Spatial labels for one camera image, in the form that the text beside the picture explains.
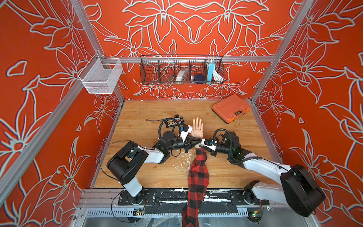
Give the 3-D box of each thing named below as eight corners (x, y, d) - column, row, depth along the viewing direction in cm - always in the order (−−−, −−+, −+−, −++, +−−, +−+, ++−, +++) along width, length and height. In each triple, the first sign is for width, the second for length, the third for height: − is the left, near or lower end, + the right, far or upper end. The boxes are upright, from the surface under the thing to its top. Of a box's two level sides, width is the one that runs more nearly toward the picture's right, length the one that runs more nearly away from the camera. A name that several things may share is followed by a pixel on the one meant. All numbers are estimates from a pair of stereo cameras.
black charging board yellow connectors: (166, 127, 105) (166, 126, 103) (164, 119, 110) (164, 117, 108) (184, 123, 107) (184, 121, 105) (181, 115, 112) (181, 113, 111)
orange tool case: (226, 124, 105) (228, 120, 101) (210, 109, 115) (211, 105, 111) (249, 111, 114) (251, 106, 110) (232, 97, 124) (234, 93, 120)
